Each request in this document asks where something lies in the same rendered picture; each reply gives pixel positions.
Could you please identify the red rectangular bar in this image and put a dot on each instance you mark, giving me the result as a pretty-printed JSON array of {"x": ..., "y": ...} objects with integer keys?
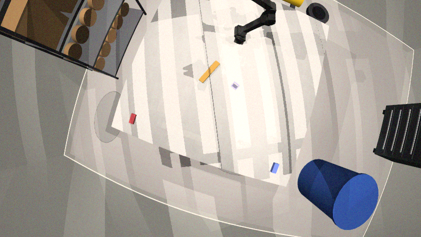
[{"x": 132, "y": 118}]

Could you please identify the blue rectangular bar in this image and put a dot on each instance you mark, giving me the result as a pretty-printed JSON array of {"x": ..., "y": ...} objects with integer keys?
[{"x": 274, "y": 167}]

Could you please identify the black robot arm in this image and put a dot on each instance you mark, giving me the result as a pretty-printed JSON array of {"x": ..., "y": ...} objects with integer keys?
[{"x": 268, "y": 18}]

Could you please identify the orange wooden bar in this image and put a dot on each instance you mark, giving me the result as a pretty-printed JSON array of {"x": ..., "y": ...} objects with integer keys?
[{"x": 209, "y": 71}]

